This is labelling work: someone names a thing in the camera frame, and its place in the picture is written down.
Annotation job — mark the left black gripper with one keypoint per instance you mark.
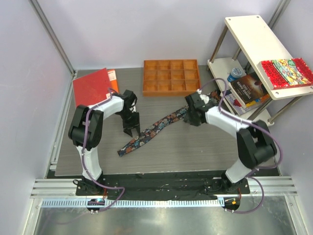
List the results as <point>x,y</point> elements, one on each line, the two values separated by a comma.
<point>134,124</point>

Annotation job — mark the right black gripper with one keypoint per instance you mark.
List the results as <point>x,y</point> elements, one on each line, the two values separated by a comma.
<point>187,119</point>

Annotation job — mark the floral navy necktie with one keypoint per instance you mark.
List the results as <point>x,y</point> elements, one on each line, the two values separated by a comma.
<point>184,113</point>

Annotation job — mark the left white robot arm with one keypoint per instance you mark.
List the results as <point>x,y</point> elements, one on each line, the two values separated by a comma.
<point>86,133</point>

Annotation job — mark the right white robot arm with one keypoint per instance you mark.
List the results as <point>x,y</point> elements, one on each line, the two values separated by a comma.
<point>254,143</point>

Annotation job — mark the bottom stacked books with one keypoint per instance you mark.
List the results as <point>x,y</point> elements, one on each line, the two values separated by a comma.
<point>238,108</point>

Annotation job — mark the orange wooden compartment tray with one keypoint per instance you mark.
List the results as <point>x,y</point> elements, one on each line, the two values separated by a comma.
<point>178,77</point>

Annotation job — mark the red folder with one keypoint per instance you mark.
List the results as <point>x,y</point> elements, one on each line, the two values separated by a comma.
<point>92,88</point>

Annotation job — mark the blue lidded jar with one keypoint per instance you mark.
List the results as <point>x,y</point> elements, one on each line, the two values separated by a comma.
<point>235,74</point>

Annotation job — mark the dark brown book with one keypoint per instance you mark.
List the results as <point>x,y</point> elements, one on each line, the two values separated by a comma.
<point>249,90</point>

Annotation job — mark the orange notebook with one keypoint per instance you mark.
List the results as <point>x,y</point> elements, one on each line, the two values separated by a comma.
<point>113,80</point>

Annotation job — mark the white two-tier shelf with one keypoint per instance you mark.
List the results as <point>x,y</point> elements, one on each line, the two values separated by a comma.
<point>258,43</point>

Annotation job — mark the red colourful book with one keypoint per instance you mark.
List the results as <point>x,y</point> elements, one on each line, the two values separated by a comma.
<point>287,73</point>

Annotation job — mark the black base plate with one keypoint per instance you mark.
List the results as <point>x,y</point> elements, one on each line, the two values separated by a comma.
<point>175,186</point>

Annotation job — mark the slotted white cable duct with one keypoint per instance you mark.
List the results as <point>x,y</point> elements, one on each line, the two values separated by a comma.
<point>99,203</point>

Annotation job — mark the aluminium rail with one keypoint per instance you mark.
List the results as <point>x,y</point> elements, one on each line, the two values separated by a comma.
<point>64,188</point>

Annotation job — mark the right aluminium frame post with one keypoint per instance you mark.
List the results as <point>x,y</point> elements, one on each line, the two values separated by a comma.
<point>278,12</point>

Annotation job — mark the aluminium frame post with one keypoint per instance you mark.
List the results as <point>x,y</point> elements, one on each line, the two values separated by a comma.
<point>52,35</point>
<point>278,12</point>

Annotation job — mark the left aluminium frame post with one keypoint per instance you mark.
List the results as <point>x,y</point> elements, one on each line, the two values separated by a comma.
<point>52,35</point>

